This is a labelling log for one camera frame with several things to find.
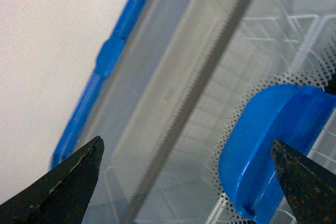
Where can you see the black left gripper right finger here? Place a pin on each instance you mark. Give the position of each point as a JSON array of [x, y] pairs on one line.
[[308, 187]]

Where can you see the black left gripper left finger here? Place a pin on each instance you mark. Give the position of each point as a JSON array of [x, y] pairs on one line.
[[63, 194]]

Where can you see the sliding glass freezer lid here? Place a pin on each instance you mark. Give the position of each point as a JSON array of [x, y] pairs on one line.
[[262, 142]]

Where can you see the white blue chest freezer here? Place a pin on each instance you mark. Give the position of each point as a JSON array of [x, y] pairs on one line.
[[110, 56]]

